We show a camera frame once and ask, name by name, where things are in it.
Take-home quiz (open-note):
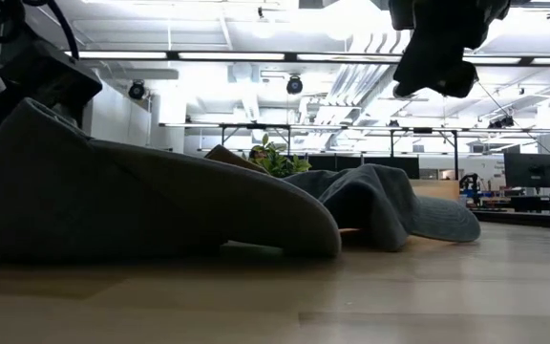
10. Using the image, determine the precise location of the round black ceiling fixture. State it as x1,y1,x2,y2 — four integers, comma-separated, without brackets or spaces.
286,75,305,96
128,79,146,101

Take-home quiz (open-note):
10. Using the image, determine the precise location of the blue-grey baseball cap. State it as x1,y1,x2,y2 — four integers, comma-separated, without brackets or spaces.
0,97,343,263
282,163,482,253

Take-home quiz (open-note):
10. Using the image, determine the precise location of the black neighbouring station frame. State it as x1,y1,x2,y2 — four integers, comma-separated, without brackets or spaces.
159,121,550,182

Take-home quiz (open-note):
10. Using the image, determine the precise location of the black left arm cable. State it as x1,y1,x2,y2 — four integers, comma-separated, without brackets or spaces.
21,0,81,61

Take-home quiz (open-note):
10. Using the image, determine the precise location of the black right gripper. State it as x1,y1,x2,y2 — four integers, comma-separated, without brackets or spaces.
392,28,489,99

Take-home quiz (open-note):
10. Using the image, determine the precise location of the overhead light bar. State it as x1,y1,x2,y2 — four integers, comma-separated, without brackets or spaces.
63,49,550,67

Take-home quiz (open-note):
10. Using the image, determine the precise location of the black partition panel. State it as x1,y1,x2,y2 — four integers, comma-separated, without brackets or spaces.
303,155,421,181

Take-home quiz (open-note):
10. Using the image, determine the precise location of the tan baseball cap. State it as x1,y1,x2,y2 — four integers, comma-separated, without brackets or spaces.
205,144,269,176

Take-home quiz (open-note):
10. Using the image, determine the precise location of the black computer monitor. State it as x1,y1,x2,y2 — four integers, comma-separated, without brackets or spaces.
502,151,550,189

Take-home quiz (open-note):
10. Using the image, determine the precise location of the background work desk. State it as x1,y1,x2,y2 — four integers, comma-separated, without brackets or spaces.
465,193,550,215

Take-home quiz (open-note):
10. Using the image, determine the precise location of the small green artificial plant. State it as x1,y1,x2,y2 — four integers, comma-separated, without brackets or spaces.
243,133,313,179

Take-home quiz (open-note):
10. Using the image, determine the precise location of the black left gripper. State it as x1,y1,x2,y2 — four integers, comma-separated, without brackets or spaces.
0,40,103,129

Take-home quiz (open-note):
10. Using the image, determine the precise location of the black aluminium rig frame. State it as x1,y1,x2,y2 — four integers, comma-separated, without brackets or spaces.
471,208,550,232

